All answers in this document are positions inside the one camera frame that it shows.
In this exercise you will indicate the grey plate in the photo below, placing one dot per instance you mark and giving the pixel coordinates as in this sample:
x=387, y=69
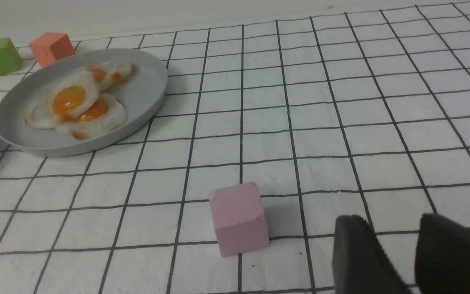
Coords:
x=141, y=94

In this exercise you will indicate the fried egg toy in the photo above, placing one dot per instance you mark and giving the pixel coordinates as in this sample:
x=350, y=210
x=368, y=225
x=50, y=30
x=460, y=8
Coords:
x=65, y=101
x=107, y=75
x=104, y=116

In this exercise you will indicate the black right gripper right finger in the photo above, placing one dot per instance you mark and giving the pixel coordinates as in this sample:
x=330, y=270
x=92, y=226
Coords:
x=442, y=260

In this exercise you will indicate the pink cube block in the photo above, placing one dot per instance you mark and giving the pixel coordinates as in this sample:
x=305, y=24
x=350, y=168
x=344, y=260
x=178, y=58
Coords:
x=239, y=219

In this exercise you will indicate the orange cube block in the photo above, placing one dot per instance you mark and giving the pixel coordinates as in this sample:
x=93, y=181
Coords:
x=51, y=47

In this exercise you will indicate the green cube block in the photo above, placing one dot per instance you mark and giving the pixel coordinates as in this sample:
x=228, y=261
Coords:
x=10, y=60

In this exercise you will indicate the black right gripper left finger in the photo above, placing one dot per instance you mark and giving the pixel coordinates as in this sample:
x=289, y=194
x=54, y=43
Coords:
x=360, y=264

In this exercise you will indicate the white grid tablecloth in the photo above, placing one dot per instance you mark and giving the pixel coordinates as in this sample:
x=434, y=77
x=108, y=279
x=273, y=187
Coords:
x=364, y=113

